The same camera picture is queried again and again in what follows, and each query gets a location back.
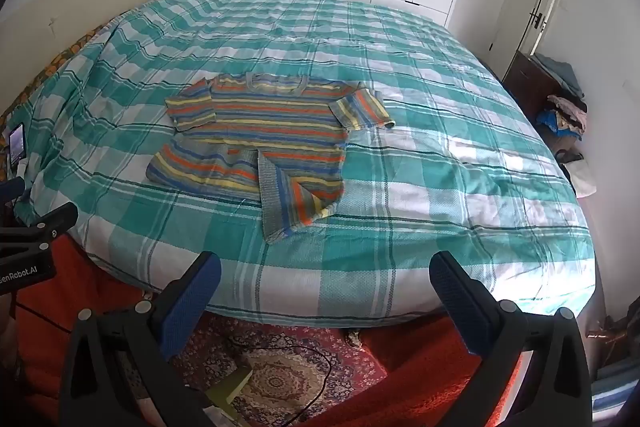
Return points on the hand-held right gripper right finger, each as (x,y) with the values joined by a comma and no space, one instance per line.
(462,302)

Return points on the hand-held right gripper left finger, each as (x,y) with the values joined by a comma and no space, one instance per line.
(192,302)

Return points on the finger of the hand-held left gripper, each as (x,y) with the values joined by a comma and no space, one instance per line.
(12,192)
(50,222)

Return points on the striped knit sweater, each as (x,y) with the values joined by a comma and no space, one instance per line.
(280,127)

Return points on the grey folded clothes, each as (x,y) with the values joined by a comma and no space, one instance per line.
(562,74)

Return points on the smartphone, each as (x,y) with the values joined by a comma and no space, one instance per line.
(17,146)

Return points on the red shaggy carpet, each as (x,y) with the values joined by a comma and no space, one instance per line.
(425,382)

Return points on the yellow-green book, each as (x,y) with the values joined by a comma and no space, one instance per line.
(230,389)

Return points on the patterned rug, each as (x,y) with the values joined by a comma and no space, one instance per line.
(280,377)

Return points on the orange floral sheet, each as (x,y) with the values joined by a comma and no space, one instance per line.
(55,62)

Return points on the white bag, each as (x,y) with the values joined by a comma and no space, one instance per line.
(582,179)

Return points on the blue striped cloth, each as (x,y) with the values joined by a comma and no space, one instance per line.
(612,389)

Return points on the teal checked blanket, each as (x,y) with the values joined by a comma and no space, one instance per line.
(425,132)

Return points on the beige headboard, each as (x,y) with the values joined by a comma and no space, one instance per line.
(75,2)

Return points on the pink crumpled cloth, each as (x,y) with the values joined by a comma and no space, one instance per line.
(570,112)

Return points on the brown wooden dresser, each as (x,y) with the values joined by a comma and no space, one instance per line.
(527,82)

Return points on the white door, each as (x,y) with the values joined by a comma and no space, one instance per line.
(510,22)

